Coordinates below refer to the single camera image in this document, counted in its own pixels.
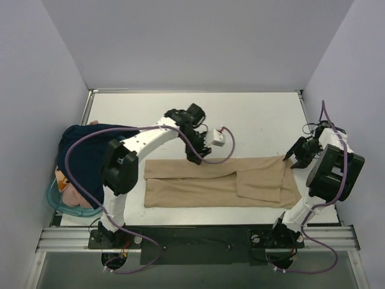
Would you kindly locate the teal plastic basket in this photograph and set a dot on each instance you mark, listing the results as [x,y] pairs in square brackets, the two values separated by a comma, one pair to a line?
[55,199]

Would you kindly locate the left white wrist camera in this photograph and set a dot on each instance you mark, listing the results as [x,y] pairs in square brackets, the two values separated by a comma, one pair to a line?
[217,137]

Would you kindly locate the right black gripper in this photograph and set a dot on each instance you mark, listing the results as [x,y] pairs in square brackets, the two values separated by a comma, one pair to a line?
[301,150]

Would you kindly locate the navy blue t shirt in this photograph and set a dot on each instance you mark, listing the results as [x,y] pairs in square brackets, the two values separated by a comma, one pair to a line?
[86,159]

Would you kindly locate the aluminium frame rail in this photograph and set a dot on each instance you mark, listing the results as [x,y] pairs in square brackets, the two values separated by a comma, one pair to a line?
[76,239]

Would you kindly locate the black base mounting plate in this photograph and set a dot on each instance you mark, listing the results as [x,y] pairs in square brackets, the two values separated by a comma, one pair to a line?
[199,245]

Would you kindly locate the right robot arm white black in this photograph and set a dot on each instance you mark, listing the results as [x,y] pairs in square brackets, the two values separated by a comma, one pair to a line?
[331,179]

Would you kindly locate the beige t shirt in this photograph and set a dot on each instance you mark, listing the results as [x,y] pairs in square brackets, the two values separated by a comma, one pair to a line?
[239,182]

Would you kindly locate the pink patterned t shirt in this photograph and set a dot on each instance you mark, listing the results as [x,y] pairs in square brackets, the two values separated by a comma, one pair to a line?
[72,196]

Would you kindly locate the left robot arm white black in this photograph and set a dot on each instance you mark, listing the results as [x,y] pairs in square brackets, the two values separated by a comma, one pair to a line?
[120,168]

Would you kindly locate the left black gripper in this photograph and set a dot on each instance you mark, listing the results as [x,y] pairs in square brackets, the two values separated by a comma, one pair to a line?
[197,146]

